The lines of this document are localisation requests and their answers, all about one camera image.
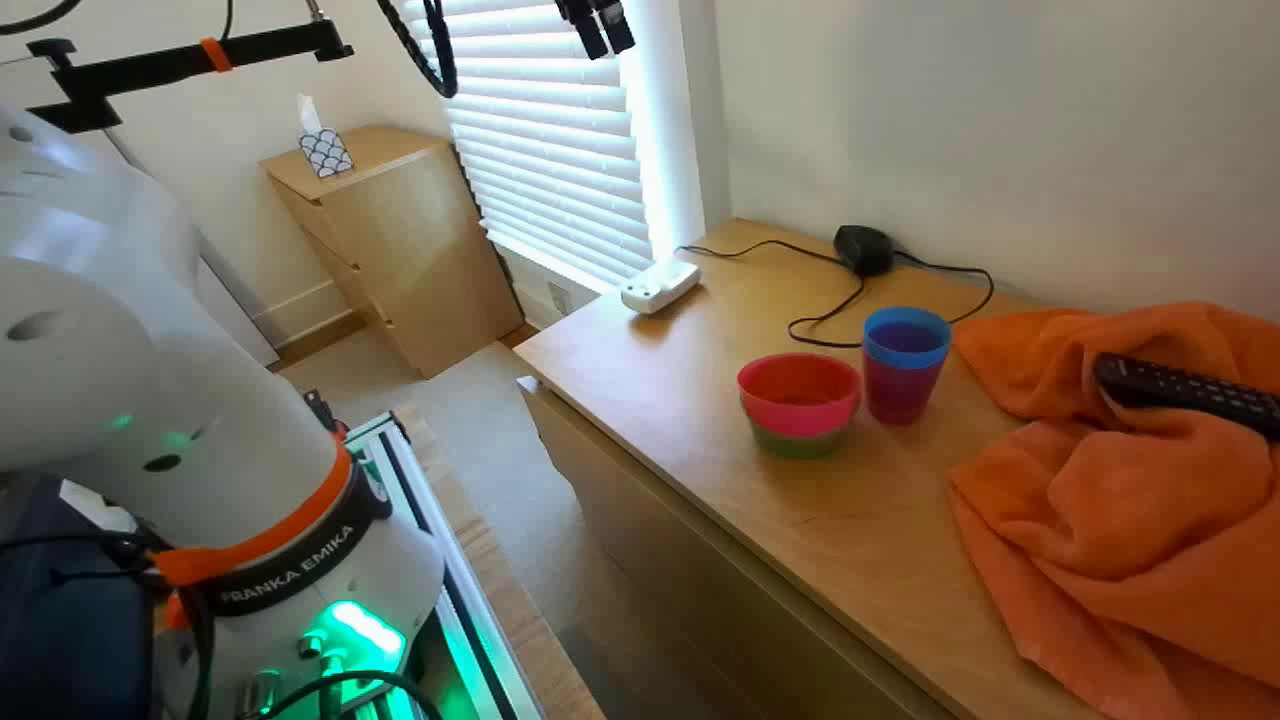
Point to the white window blind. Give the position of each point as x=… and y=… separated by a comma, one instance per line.
x=547, y=132

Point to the red plastic bowl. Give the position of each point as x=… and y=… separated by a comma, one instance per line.
x=798, y=381

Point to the blue plastic cup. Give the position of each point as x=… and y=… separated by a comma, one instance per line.
x=905, y=343

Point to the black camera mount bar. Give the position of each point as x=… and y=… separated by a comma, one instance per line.
x=163, y=65

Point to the pink plastic bowl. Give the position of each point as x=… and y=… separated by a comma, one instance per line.
x=801, y=424

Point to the wooden chest of drawers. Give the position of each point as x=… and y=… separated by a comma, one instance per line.
x=747, y=532

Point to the small wooden cabinet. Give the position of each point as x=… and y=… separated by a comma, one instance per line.
x=403, y=253

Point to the dark blue fabric object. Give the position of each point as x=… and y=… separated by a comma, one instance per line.
x=64, y=613

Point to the black Panasonic remote control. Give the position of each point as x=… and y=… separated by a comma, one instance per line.
x=1187, y=391

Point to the black power adapter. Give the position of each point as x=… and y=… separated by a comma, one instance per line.
x=865, y=251

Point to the patterned tissue box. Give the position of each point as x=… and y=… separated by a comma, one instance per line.
x=324, y=149

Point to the magenta plastic cup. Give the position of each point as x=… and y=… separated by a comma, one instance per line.
x=900, y=392

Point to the orange towel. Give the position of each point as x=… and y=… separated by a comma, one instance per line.
x=1134, y=532

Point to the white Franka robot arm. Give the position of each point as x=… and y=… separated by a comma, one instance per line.
x=105, y=333

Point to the green plastic bowl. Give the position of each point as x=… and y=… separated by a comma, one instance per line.
x=798, y=445

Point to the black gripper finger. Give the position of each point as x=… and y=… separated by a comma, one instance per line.
x=619, y=20
x=580, y=25

